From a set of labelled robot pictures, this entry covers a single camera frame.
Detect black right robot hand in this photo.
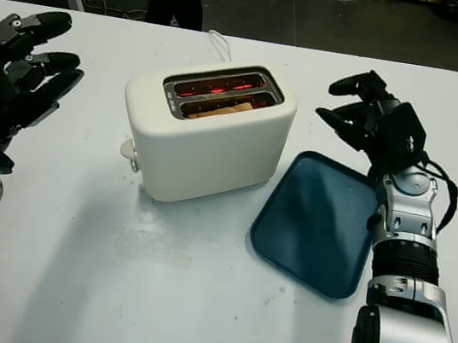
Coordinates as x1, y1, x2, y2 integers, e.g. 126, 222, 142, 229
306, 62, 410, 180

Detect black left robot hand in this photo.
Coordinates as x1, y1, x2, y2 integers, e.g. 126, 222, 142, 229
0, 2, 95, 187

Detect brown toast slice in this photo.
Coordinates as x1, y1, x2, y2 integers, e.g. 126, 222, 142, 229
184, 90, 254, 129

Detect cream two-slot toaster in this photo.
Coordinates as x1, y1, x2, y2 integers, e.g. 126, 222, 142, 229
108, 45, 304, 221

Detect dark blue plastic tray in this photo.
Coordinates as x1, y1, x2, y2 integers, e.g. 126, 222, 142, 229
241, 144, 386, 305

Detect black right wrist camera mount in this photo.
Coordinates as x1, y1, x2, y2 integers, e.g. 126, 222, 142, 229
370, 97, 433, 172

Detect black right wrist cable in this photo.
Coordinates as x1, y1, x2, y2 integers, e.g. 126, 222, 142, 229
412, 151, 458, 235

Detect white toaster power cord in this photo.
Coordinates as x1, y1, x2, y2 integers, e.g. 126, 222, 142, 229
205, 28, 238, 64

